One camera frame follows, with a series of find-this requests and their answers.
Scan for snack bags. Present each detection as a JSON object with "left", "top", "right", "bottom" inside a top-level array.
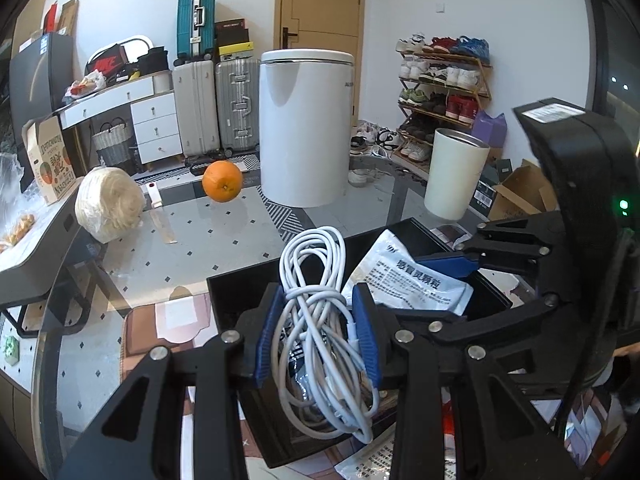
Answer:
[{"left": 65, "top": 71, "right": 106, "bottom": 98}]

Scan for white curved chair back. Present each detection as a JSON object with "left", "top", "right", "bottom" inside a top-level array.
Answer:
[{"left": 117, "top": 35, "right": 156, "bottom": 61}]

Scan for yellow and black box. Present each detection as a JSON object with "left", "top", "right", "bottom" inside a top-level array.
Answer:
[{"left": 218, "top": 42, "right": 251, "bottom": 61}]

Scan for cream cup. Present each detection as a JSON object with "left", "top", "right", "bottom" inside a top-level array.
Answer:
[{"left": 424, "top": 128, "right": 492, "bottom": 221}]

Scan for flat cardboard carton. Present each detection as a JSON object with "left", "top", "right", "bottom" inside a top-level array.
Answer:
[{"left": 42, "top": 0, "right": 80, "bottom": 36}]

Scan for clear plastic bag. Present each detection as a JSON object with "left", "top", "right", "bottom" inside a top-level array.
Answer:
[{"left": 0, "top": 152, "right": 38, "bottom": 256}]

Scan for open cardboard box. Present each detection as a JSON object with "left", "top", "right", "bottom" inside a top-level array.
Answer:
[{"left": 492, "top": 159, "right": 561, "bottom": 221}]

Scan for shoe rack with shoes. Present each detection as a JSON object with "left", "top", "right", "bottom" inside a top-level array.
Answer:
[{"left": 395, "top": 35, "right": 491, "bottom": 161}]

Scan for silver suitcase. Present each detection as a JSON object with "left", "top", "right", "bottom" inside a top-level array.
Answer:
[{"left": 215, "top": 57, "right": 262, "bottom": 153}]

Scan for white desk with drawers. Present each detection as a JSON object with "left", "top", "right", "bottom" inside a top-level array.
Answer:
[{"left": 59, "top": 76, "right": 182, "bottom": 166}]

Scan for white electric kettle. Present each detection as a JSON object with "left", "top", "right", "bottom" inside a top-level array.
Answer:
[{"left": 258, "top": 48, "right": 356, "bottom": 208}]

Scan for wrapped cabbage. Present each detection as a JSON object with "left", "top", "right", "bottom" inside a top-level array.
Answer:
[{"left": 75, "top": 167, "right": 146, "bottom": 244}]

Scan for orange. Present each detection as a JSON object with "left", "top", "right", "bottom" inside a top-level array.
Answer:
[{"left": 202, "top": 161, "right": 244, "bottom": 204}]

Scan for pile of loose shoes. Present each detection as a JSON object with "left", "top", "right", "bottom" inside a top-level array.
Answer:
[{"left": 347, "top": 120, "right": 401, "bottom": 188}]

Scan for wicker basket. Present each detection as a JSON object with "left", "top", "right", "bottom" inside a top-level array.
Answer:
[{"left": 92, "top": 119, "right": 136, "bottom": 173}]

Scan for dark printed carton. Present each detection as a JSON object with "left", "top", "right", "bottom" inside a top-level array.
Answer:
[{"left": 469, "top": 160, "right": 502, "bottom": 209}]

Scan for cardboard fruit box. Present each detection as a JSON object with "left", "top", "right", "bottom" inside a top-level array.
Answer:
[{"left": 22, "top": 116, "right": 83, "bottom": 206}]

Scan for purple bag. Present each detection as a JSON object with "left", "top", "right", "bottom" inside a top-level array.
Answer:
[{"left": 470, "top": 111, "right": 508, "bottom": 148}]

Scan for wooden shoe rack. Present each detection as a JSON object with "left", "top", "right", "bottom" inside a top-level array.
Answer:
[{"left": 395, "top": 50, "right": 493, "bottom": 166}]

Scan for black gift box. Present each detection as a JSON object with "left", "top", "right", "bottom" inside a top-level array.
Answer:
[{"left": 215, "top": 19, "right": 249, "bottom": 46}]

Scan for black storage box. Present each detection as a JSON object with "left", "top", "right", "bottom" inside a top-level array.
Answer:
[{"left": 206, "top": 217, "right": 513, "bottom": 468}]

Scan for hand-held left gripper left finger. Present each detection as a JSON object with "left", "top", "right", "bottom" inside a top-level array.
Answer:
[{"left": 57, "top": 283, "right": 287, "bottom": 480}]

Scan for black fridge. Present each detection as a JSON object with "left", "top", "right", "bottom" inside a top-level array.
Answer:
[{"left": 9, "top": 34, "right": 76, "bottom": 161}]

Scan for white tray table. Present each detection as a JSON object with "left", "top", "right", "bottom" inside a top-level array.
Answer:
[{"left": 0, "top": 190, "right": 86, "bottom": 306}]

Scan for striped floor rug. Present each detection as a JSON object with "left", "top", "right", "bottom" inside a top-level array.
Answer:
[{"left": 135, "top": 155, "right": 261, "bottom": 187}]

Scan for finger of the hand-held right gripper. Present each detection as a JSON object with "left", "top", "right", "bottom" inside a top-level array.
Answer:
[
  {"left": 415, "top": 210, "right": 568, "bottom": 288},
  {"left": 380, "top": 287, "right": 568, "bottom": 343}
]

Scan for printed desk mat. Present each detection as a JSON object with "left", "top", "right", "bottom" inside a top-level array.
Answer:
[{"left": 120, "top": 225, "right": 640, "bottom": 480}]

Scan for red and black bag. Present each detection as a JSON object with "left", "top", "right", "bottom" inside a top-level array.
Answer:
[{"left": 85, "top": 45, "right": 126, "bottom": 78}]

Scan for teal suitcase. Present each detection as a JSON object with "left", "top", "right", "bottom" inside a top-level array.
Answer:
[{"left": 176, "top": 0, "right": 217, "bottom": 61}]

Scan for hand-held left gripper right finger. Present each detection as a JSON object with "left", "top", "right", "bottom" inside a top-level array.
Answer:
[{"left": 351, "top": 284, "right": 583, "bottom": 480}]

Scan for white charging cable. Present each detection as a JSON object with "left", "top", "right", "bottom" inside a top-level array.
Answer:
[{"left": 279, "top": 226, "right": 381, "bottom": 443}]

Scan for white suitcase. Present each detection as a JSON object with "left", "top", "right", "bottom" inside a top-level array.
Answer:
[{"left": 172, "top": 60, "right": 221, "bottom": 158}]

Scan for wooden door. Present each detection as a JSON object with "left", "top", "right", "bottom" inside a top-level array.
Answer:
[{"left": 275, "top": 0, "right": 365, "bottom": 126}]

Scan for white medicine packet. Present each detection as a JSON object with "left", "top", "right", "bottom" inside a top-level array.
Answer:
[
  {"left": 342, "top": 230, "right": 474, "bottom": 317},
  {"left": 334, "top": 425, "right": 401, "bottom": 480}
]

